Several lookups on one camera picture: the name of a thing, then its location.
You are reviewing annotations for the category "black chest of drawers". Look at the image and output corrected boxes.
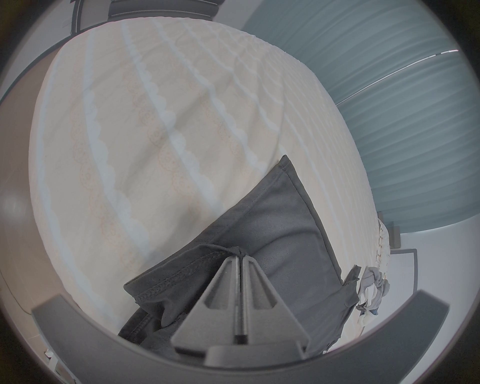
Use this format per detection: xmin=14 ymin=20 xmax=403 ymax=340
xmin=107 ymin=0 xmax=220 ymax=21

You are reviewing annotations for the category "white printed pillow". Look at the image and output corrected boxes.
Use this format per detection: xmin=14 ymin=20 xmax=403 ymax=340
xmin=375 ymin=217 xmax=392 ymax=278

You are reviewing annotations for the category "blue-green curtain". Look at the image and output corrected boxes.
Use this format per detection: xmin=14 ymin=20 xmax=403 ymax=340
xmin=242 ymin=0 xmax=460 ymax=106
xmin=335 ymin=49 xmax=480 ymax=235

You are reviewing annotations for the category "bed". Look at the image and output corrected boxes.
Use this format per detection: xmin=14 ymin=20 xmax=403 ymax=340
xmin=28 ymin=19 xmax=419 ymax=355

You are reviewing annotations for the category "pile of clothes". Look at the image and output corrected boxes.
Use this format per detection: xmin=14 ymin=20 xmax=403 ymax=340
xmin=354 ymin=266 xmax=391 ymax=325

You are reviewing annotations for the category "black T-shirt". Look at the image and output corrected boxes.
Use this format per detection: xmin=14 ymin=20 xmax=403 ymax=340
xmin=118 ymin=154 xmax=362 ymax=355

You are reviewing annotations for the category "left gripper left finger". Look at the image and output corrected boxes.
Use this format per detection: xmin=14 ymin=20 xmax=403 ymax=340
xmin=172 ymin=255 xmax=241 ymax=355

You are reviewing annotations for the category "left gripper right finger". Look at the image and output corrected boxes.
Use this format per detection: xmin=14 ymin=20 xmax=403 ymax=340
xmin=242 ymin=255 xmax=310 ymax=353

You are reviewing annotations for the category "grey bedside table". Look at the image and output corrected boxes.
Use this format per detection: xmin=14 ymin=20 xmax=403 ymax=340
xmin=377 ymin=212 xmax=402 ymax=248

